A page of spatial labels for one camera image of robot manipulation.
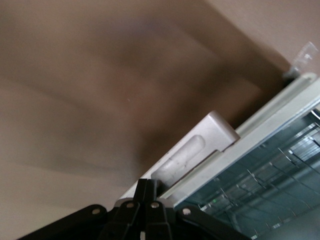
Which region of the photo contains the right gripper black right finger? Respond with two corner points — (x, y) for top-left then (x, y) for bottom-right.
(136, 179), (251, 240)

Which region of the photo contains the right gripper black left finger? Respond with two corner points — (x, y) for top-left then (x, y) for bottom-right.
(14, 178), (149, 240)

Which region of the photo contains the clear tape piece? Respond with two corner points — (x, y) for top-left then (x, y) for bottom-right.
(290, 41), (317, 71)

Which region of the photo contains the metal wire oven rack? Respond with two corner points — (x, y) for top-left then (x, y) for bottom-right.
(174, 108), (320, 240)

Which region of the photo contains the brown table cover sheet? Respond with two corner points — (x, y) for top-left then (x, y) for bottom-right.
(0, 0), (320, 233)

